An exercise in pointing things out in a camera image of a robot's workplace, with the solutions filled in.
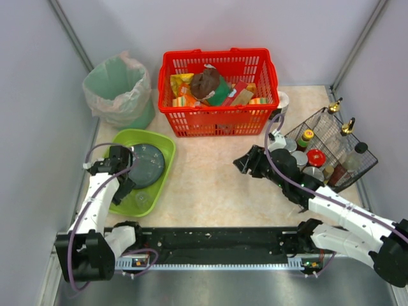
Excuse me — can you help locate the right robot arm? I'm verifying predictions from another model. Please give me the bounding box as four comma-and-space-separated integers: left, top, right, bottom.
233, 145, 407, 288

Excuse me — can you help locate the blue ceramic plate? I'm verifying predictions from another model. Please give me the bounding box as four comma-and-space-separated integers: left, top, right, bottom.
129, 143, 165, 189

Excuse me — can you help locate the red carton box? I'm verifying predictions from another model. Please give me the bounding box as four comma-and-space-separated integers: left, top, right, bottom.
221, 80, 248, 106

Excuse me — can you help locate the red plastic shopping basket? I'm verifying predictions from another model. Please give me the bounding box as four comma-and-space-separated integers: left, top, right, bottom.
158, 48, 279, 137

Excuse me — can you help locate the yellow snack packet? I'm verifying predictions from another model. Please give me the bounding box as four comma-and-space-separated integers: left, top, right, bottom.
170, 73, 194, 97

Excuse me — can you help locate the black wire rack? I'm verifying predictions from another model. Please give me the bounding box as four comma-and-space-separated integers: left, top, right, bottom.
285, 107, 378, 193

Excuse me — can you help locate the striped sponge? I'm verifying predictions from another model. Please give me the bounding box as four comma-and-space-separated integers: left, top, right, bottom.
249, 98, 268, 105
172, 96, 187, 107

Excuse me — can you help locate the white paper cup roll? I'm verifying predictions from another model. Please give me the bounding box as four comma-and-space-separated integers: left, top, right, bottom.
277, 91, 290, 114

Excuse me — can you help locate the striped sponge right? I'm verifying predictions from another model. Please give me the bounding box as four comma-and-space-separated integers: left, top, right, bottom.
249, 98, 268, 105

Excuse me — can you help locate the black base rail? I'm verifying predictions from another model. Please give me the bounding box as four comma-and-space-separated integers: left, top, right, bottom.
115, 227, 324, 274

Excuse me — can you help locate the silver lid jar blue label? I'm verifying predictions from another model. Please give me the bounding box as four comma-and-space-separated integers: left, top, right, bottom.
292, 150, 309, 170

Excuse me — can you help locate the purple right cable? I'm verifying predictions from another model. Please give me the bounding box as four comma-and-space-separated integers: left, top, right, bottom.
264, 114, 408, 278

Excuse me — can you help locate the orange snack packet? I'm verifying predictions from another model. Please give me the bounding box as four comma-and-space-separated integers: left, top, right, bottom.
178, 82, 200, 107

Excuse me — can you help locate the green bin with plastic liner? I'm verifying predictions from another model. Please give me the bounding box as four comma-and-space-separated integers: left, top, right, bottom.
82, 51, 155, 129

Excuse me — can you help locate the yellow cap sauce bottle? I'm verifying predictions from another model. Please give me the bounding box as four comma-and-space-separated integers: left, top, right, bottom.
296, 129, 314, 152

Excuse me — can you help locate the lime green plastic tray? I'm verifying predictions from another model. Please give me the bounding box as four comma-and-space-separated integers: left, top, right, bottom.
109, 129, 176, 217

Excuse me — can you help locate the dark vinegar bottle black cap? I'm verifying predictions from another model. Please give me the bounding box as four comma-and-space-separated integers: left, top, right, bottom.
328, 142, 368, 187

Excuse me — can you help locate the brown paper bag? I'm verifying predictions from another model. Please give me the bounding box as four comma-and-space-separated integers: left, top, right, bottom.
189, 64, 220, 100

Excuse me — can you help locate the striped sponge left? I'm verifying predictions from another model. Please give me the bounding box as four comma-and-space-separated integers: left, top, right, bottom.
172, 96, 187, 107

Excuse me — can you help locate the red lid sauce jar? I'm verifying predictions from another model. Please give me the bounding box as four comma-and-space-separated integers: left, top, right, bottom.
307, 149, 326, 168

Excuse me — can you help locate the clear bottle with gold pourer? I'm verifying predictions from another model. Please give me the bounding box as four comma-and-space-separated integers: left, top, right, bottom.
316, 97, 343, 135

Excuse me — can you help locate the tall clear jar foil lid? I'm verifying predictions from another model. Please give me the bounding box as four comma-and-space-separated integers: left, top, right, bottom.
303, 166, 324, 182

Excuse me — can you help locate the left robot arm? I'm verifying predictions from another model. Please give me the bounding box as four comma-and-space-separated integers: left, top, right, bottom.
55, 143, 137, 288

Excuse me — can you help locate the green snack bag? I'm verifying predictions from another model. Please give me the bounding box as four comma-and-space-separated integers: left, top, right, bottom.
207, 76, 230, 106

